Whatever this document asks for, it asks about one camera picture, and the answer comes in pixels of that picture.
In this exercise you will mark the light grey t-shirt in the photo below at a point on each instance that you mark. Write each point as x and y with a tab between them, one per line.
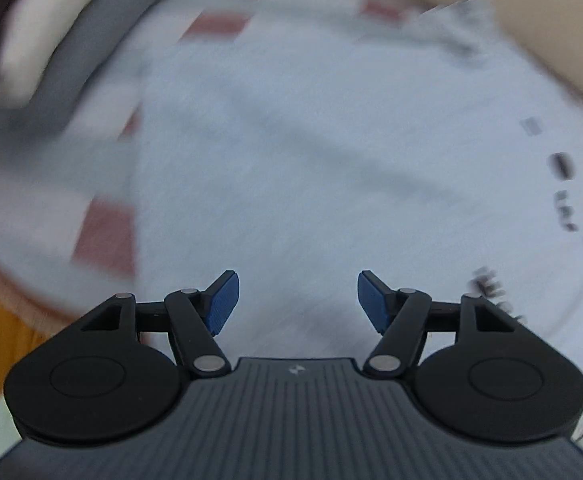
321	135

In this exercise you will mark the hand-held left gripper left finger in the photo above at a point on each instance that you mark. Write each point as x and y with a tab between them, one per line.
224	302

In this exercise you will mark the checkered floor mat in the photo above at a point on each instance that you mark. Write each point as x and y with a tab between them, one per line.
46	200

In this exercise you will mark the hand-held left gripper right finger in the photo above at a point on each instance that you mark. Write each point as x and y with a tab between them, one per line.
374	305

